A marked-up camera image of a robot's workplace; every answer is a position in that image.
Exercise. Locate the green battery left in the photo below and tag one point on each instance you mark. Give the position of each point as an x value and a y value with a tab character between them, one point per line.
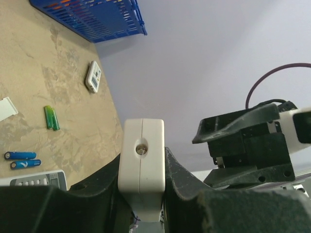
48	116

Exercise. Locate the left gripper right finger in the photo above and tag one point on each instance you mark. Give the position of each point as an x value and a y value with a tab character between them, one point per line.
190	206

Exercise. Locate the white battery cover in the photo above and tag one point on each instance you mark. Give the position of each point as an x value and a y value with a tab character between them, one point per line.
7	109

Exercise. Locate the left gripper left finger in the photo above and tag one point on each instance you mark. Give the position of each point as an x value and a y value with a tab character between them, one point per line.
93	205

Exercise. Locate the white long remote control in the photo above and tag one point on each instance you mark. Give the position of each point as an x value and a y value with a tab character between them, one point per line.
141	178

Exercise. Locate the blue battery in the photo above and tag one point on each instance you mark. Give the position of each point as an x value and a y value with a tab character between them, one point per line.
17	155
25	164

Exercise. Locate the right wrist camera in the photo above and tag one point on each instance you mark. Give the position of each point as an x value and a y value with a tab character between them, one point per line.
296	127

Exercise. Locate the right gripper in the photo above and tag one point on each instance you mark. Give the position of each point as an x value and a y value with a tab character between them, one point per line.
246	153

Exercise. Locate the grey-faced remote control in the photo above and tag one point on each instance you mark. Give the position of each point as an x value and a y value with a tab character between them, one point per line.
56	178

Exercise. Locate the blue battery left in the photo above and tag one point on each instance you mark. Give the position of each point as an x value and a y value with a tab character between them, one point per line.
17	155

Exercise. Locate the blue battery right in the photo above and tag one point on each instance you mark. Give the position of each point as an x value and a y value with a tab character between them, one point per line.
25	164

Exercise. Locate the blue plastic basket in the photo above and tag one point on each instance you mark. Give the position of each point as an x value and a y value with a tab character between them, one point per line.
95	20

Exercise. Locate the small white remote control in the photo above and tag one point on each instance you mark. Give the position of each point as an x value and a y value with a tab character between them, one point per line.
93	77

